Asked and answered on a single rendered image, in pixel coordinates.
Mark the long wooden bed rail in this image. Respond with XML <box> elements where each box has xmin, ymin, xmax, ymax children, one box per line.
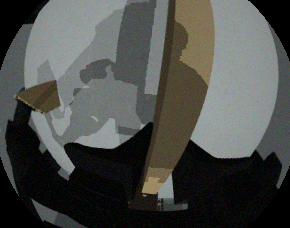
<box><xmin>142</xmin><ymin>0</ymin><xmax>214</xmax><ymax>194</ymax></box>

